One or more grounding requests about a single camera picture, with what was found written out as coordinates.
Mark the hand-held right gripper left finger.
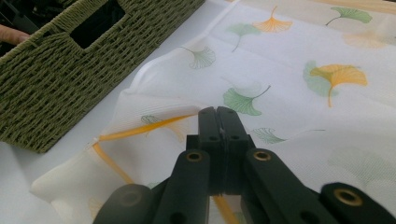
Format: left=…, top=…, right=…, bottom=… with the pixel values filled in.
left=186, top=105, right=225, bottom=196

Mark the green woven basket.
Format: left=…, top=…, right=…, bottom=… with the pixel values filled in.
left=0, top=0, right=206, bottom=154

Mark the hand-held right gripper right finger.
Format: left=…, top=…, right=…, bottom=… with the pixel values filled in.
left=217, top=105, right=257, bottom=196

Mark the white leaf-print mesh laundry bag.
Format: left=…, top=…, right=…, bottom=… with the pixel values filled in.
left=29, top=0, right=396, bottom=224

